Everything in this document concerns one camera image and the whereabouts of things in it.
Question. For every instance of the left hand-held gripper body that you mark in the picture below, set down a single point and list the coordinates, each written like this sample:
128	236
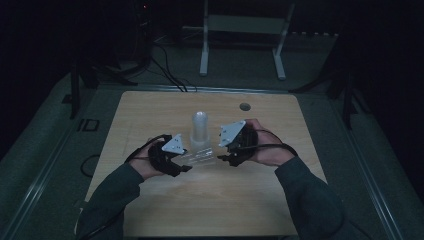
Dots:
163	158

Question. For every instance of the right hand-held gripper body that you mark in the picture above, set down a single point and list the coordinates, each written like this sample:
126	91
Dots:
245	143

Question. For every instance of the clear plastic cup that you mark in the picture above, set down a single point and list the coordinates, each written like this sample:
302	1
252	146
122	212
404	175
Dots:
200	158

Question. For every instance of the stack of clear plastic cups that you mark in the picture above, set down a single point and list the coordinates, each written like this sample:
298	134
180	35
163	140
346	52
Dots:
199	130

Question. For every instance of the person's left hand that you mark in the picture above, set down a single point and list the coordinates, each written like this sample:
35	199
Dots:
143	166

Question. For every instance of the person's right hand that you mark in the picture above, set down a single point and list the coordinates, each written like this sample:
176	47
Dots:
271	153

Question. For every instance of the white metal stand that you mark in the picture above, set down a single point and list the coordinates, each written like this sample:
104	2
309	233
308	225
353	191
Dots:
204	50

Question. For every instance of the black tripod stand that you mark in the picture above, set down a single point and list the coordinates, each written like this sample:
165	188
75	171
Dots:
75	90
348	103

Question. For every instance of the white power strip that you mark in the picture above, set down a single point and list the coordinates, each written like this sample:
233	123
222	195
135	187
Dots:
315	34

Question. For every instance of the dark equipment tower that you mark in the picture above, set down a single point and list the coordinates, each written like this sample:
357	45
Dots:
144	26

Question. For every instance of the metal floor rail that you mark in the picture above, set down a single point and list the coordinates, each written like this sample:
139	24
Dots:
373	190
33	190
233	90

